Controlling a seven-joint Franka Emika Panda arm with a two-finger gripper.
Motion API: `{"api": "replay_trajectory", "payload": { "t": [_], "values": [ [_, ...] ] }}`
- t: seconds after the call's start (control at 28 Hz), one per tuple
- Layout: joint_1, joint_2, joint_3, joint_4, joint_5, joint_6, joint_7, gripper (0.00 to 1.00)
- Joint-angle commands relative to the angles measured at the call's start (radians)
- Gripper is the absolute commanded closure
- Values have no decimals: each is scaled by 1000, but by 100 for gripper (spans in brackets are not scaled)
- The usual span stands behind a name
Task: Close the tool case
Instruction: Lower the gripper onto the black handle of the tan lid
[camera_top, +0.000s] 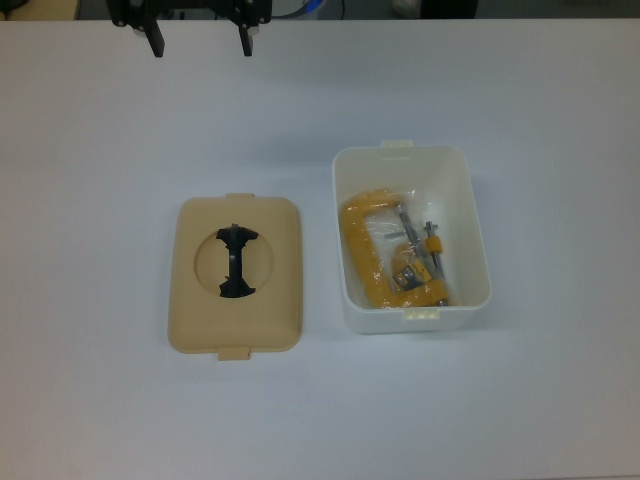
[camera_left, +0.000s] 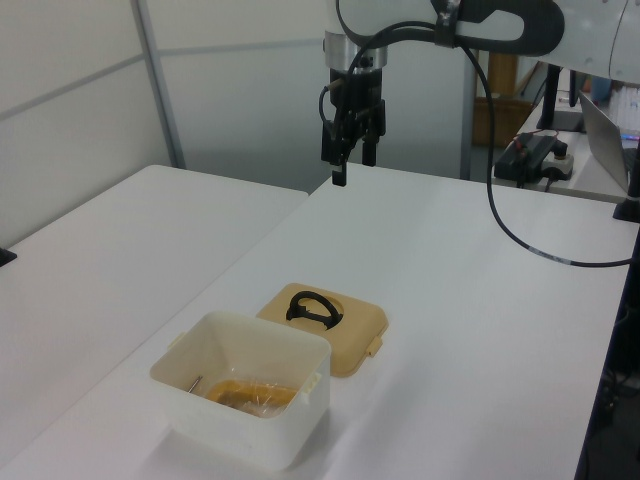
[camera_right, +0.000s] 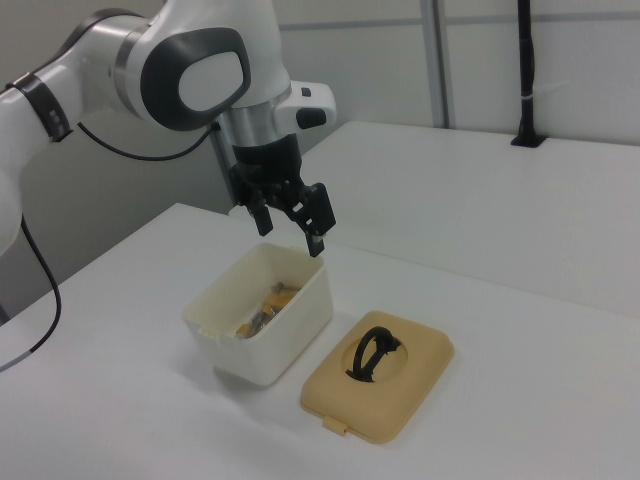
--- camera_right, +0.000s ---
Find grey partition post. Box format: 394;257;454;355
423;0;452;129

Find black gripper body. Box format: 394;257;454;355
228;134;305;207

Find bagged yellow tool parts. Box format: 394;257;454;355
234;280;301;339

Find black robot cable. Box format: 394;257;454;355
0;119;224;374

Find tan lid with black handle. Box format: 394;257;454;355
299;309;456;446

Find black pole on clamp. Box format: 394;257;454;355
509;0;547;149

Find white plastic tool case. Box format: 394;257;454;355
180;242;335;387

